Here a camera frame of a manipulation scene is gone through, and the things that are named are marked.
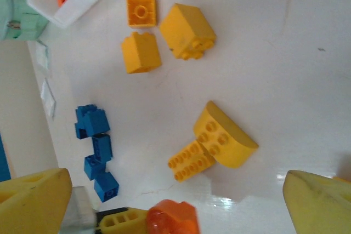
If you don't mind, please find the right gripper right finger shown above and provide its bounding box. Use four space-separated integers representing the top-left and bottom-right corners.
282 169 351 234

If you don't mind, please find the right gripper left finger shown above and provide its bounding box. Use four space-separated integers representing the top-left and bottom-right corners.
0 167 73 234

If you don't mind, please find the blue lego brick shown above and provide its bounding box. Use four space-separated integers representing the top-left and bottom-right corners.
75 104 111 139
93 171 120 204
91 133 114 163
83 154 107 181

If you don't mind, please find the yellow lego plate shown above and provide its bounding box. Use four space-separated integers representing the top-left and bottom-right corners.
167 139 217 184

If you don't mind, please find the yellow curved lego brick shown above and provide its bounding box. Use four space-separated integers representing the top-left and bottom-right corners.
193 100 259 170

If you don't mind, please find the yellow square lego brick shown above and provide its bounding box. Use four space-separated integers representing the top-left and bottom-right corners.
126 0 157 28
120 31 163 75

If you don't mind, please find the large yellow lego brick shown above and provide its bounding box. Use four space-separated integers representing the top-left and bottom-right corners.
158 2 217 61

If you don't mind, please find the white sachet packet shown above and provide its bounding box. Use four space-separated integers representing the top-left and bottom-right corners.
39 78 57 119
35 39 53 77

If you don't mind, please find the mint green zip pouch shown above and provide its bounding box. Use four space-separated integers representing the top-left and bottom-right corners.
0 0 57 42

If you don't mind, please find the white three-compartment plastic container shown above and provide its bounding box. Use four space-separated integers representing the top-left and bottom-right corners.
20 0 132 29

